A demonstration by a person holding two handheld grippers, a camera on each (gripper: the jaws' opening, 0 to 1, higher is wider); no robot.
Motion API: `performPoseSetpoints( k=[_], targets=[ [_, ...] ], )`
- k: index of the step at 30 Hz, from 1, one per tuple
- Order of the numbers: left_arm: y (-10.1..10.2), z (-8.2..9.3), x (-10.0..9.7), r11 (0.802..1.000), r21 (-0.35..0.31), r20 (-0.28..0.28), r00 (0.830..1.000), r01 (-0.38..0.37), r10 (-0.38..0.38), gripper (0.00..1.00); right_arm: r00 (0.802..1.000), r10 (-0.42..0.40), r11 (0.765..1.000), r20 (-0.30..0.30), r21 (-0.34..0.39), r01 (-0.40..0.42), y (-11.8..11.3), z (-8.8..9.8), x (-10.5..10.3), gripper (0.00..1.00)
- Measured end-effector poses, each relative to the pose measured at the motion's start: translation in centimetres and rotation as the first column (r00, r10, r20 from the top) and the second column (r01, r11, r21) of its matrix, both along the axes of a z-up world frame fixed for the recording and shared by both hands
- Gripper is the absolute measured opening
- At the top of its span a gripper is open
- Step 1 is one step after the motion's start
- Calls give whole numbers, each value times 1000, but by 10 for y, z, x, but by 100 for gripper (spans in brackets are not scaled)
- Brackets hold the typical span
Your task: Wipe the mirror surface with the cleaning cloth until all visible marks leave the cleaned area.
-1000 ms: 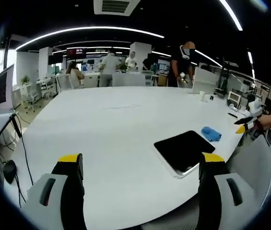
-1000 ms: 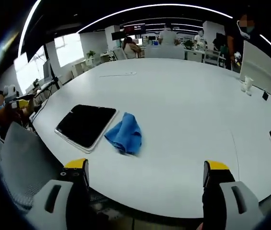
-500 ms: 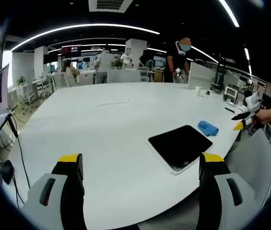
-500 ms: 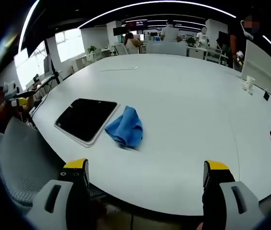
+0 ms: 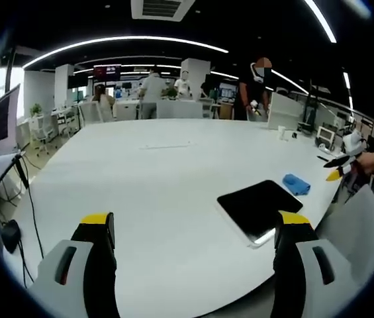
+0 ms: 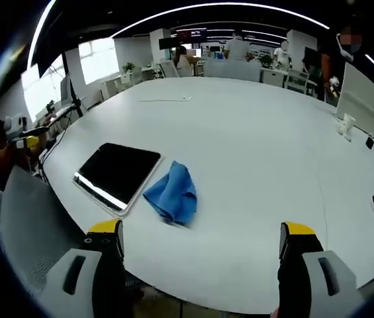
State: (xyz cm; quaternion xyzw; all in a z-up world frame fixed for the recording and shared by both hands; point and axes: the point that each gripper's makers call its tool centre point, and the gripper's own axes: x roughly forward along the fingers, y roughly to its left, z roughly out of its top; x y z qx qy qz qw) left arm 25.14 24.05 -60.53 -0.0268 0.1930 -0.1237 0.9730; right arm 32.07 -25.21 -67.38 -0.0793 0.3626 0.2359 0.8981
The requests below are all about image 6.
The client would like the grey mesh office chair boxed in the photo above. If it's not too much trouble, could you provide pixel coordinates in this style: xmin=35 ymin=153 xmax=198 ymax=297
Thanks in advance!
xmin=0 ymin=164 xmax=90 ymax=301

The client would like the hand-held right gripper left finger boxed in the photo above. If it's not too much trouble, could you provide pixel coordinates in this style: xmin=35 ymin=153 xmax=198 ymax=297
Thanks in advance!
xmin=36 ymin=218 xmax=125 ymax=318

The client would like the blue cleaning cloth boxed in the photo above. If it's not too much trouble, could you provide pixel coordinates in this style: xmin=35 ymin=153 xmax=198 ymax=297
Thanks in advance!
xmin=142 ymin=160 xmax=199 ymax=229

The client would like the white desk partition panel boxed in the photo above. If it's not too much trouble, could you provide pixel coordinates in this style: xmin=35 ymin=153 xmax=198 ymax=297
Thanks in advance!
xmin=334 ymin=62 xmax=374 ymax=144

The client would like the small white figurine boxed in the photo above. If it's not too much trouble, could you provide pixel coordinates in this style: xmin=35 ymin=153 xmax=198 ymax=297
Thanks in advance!
xmin=336 ymin=113 xmax=357 ymax=142

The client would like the black tablet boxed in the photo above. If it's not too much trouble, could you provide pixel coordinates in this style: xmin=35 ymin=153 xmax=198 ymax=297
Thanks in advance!
xmin=71 ymin=142 xmax=164 ymax=219

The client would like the wall display screen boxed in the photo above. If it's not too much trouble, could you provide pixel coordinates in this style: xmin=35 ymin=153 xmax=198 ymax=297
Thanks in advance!
xmin=176 ymin=28 xmax=208 ymax=43

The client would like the white office chair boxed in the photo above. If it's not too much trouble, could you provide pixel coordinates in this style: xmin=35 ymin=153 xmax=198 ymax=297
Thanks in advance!
xmin=158 ymin=60 xmax=179 ymax=79

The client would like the grey partition screen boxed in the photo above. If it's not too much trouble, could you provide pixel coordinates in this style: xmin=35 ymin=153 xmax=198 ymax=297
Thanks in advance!
xmin=203 ymin=60 xmax=261 ymax=83

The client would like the black monitor stand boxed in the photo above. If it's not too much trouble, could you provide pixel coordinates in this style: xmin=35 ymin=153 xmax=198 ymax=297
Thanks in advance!
xmin=61 ymin=50 xmax=85 ymax=119

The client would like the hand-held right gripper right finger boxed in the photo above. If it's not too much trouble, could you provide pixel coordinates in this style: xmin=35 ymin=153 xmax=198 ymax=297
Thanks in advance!
xmin=277 ymin=221 xmax=367 ymax=318

